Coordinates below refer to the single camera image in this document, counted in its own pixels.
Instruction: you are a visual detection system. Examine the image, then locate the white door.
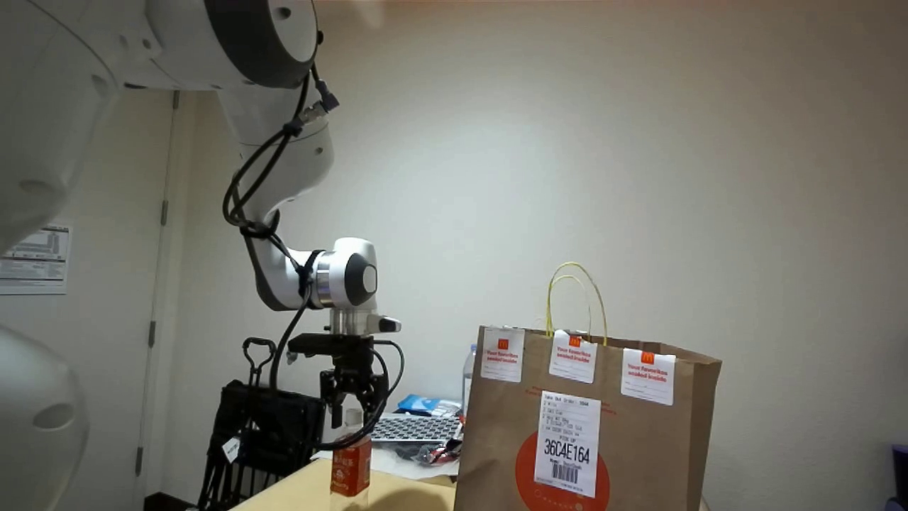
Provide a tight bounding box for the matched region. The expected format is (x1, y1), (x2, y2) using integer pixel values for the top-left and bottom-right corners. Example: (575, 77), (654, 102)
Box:
(0, 90), (178, 511)

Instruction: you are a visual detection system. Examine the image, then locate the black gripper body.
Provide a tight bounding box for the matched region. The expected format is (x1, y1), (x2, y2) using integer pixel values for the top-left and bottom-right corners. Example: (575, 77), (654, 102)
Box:
(290, 332), (388, 410)

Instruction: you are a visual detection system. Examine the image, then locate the black folding cart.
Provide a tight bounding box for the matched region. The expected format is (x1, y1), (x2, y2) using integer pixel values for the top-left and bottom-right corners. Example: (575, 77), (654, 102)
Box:
(195, 337), (324, 511)

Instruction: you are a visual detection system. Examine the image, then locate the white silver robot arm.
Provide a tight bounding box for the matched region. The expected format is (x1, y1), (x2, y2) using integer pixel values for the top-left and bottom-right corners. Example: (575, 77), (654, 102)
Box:
(0, 0), (385, 349)

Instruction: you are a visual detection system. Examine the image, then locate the brown paper delivery bag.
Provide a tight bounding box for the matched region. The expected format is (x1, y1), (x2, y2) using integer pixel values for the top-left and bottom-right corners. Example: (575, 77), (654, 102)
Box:
(453, 261), (720, 511)

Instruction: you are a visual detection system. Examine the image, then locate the orange labelled plastic bottle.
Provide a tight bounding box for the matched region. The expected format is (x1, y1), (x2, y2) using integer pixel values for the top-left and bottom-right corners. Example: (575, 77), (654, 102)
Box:
(328, 437), (372, 496)

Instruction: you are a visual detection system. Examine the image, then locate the white door notice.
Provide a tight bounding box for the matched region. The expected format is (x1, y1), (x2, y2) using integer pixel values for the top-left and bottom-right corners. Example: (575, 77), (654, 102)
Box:
(0, 228), (73, 296)

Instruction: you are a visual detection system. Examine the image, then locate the blue tissue pack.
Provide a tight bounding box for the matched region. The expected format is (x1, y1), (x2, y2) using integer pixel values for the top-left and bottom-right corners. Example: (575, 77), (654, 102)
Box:
(393, 395), (461, 418)

